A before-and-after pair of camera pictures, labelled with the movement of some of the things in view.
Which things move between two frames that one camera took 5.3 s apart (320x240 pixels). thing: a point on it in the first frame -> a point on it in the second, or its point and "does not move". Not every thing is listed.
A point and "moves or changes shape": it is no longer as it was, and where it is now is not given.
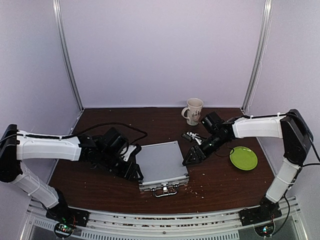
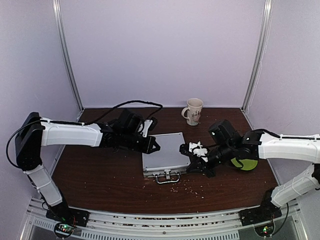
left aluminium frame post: [56, 8] does not move
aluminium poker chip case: [161, 168] moves or changes shape
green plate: [243, 158] does not move
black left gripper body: [108, 161] -> [128, 141]
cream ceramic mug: [194, 108] does not move
